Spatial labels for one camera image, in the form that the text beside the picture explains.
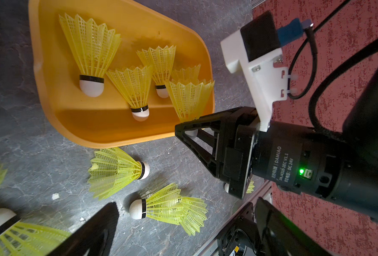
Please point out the yellow plastic storage box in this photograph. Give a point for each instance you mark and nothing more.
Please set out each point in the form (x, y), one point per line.
(106, 121)

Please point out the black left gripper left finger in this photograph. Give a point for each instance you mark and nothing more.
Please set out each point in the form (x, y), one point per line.
(94, 238)

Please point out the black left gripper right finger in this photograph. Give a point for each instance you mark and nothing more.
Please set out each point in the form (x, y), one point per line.
(278, 236)

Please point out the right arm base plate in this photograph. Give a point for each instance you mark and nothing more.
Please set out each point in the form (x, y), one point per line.
(241, 231)

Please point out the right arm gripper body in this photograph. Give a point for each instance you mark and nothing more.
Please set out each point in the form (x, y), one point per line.
(236, 131)

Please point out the green shuttlecock eleventh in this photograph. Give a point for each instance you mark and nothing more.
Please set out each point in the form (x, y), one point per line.
(249, 190)

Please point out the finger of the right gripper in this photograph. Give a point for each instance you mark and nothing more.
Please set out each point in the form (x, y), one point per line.
(208, 137)

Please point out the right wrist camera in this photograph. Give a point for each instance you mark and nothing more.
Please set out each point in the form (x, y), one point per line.
(256, 50)

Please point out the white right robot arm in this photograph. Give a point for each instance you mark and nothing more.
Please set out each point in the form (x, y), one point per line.
(341, 168)

